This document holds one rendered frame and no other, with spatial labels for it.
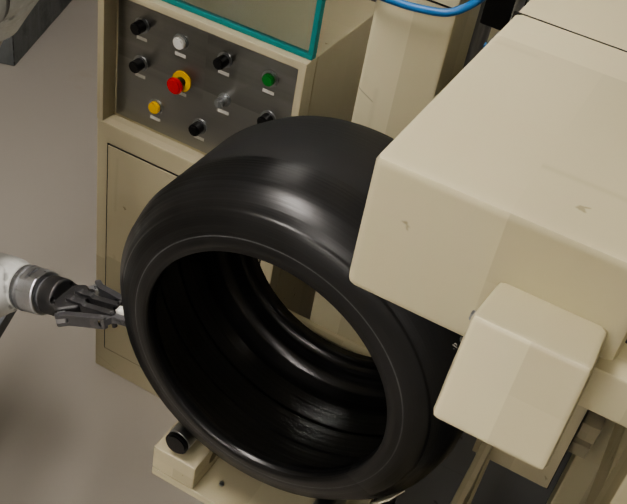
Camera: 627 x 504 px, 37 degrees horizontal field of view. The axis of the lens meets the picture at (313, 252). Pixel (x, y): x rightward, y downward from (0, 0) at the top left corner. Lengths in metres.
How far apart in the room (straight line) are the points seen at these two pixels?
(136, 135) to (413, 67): 1.07
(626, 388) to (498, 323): 0.14
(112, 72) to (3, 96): 1.90
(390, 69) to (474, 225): 0.73
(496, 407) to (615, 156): 0.28
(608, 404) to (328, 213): 0.53
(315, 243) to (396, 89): 0.37
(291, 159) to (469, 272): 0.54
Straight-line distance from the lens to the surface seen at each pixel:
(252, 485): 1.75
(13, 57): 4.45
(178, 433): 1.66
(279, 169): 1.29
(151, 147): 2.36
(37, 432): 2.85
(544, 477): 1.75
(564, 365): 0.73
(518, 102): 0.93
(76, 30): 4.79
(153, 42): 2.29
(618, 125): 0.95
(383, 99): 1.52
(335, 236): 1.22
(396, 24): 1.46
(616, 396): 0.83
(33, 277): 1.83
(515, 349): 0.73
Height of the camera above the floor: 2.21
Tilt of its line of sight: 39 degrees down
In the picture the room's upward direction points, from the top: 11 degrees clockwise
